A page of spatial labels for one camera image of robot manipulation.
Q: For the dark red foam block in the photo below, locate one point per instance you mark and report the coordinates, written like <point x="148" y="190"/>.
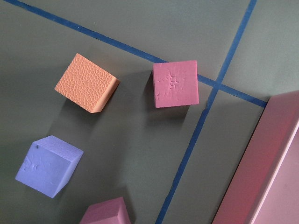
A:
<point x="108" y="212"/>
<point x="175" y="84"/>

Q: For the orange foam block right side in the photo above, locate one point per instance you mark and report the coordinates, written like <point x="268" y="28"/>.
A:
<point x="87" y="84"/>

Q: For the purple foam block right side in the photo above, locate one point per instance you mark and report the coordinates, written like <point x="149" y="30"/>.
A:
<point x="49" y="165"/>

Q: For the red plastic bin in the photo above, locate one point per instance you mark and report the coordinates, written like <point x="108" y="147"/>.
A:
<point x="265" y="186"/>

